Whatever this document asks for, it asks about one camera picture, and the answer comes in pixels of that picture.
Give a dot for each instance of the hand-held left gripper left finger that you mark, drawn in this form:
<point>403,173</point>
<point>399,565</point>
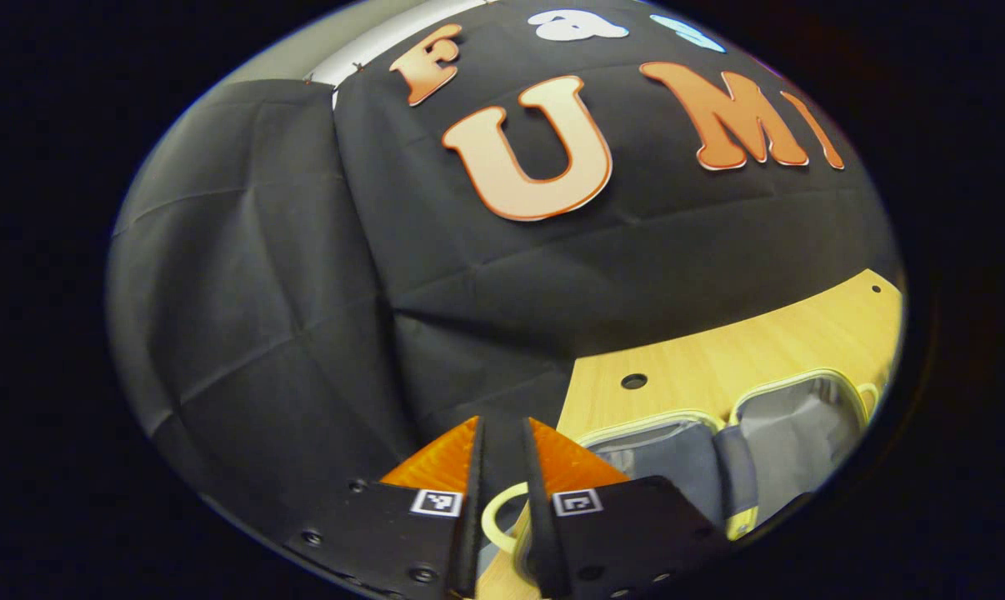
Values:
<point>475,517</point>

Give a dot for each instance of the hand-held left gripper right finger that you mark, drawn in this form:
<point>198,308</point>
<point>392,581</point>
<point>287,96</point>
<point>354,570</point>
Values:
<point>540,533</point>

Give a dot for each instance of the small pale yellow suitcase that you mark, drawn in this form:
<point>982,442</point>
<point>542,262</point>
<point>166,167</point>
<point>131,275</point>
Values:
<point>669,467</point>

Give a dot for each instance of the black backdrop cloth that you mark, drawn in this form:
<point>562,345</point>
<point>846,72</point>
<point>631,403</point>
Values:
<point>302,292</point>

